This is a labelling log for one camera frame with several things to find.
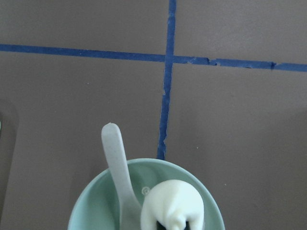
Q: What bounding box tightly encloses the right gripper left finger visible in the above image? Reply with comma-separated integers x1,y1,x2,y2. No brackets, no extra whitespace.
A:
156,221,166,230

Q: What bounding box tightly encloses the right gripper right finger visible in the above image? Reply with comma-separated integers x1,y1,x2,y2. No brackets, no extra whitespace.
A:
187,220,196,230

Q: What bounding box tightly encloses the white ceramic spoon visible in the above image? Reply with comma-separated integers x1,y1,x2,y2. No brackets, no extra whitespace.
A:
101,123,141,230

